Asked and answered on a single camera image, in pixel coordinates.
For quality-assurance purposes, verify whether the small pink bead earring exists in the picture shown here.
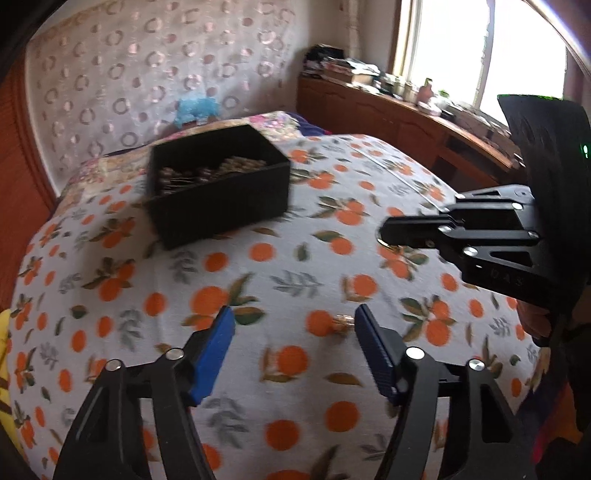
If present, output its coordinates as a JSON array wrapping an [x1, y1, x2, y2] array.
[[332, 314, 355, 336]]

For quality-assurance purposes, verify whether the black jewelry box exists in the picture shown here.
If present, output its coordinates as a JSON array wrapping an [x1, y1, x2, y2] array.
[[145, 148, 291, 250]]

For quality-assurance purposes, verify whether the long wooden sideboard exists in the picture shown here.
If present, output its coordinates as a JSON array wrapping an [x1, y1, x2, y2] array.
[[297, 76, 525, 192]]

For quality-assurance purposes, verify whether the orange print bed sheet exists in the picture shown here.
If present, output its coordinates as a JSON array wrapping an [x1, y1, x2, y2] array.
[[8, 135, 548, 479]]

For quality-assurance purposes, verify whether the pink ceramic vase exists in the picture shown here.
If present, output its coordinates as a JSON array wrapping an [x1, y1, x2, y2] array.
[[416, 78, 435, 105]]

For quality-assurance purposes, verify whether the bright window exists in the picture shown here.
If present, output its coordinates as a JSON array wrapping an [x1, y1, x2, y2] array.
[[403, 1, 567, 122]]

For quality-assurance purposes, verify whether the stack of folded clothes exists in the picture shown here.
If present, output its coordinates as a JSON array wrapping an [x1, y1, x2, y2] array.
[[301, 44, 381, 85]]

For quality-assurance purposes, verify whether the yellow plush toy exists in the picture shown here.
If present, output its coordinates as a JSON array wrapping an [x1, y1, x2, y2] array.
[[0, 309, 23, 454]]

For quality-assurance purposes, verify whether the circle pattern sheer curtain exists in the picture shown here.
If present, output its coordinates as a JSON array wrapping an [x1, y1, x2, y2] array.
[[25, 1, 297, 190]]

